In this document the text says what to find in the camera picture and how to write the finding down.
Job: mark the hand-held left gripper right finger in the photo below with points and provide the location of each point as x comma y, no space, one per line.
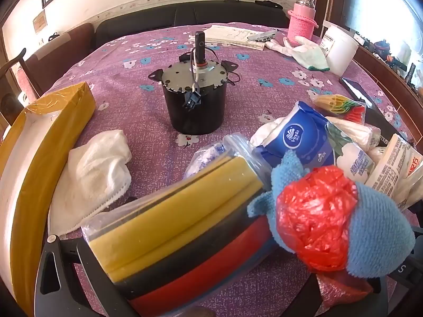
398,299

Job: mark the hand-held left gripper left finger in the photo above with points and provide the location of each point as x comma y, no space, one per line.
86,257

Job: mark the blue fluffy cloth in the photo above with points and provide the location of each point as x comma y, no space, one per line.
376,228

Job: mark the white towel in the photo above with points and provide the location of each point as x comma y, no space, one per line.
95,171

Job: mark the clear bag of foam sheets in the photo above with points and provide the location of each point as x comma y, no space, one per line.
185,224

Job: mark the red plastic bag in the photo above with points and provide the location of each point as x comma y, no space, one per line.
314,214

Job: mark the yellow cardboard box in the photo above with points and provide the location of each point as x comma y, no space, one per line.
36,132

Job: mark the blue tissue pack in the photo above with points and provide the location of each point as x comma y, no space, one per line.
300,135

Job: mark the white printed packet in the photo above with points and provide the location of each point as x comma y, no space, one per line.
393,168

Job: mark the white green print tissue pack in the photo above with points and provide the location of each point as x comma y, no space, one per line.
353,161

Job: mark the white plastic-wrapped pack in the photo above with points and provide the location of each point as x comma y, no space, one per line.
357,130

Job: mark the black foil packet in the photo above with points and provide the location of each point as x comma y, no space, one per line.
383,120

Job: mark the black motor with metal lid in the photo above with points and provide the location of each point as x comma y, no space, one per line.
195,102

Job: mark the bag of colourful clips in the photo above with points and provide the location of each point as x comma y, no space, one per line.
340,105

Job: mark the dark wooden chair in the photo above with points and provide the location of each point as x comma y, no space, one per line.
13,69

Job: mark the brown padded chair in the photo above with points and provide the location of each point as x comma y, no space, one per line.
59,56

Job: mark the black smartphone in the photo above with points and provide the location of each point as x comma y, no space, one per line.
358,89

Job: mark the white plastic jar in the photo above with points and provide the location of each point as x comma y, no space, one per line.
340,51

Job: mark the white green work glove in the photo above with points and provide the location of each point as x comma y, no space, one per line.
310,56

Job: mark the black sofa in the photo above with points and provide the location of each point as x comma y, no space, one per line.
185,16

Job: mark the white paper booklet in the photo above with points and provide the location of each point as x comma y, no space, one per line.
231,34

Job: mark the pink thermos bottle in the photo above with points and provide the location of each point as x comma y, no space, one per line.
300,19

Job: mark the small wall plaque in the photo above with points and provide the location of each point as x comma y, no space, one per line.
39,21

